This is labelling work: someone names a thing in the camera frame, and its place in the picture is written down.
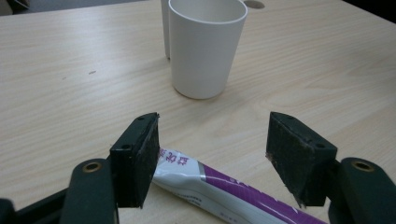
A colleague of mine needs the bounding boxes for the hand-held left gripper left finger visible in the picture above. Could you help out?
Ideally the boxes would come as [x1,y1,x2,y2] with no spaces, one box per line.
[109,112,161,209]

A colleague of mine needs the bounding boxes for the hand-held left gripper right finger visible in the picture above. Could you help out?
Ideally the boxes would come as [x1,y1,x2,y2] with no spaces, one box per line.
[265,111,338,208]

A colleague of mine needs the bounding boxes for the white and purple toothpaste tube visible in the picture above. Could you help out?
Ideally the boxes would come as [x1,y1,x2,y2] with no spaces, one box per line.
[151,147,329,224]

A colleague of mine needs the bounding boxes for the white cup with handle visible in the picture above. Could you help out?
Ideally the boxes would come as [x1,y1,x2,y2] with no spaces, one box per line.
[160,0,249,101]

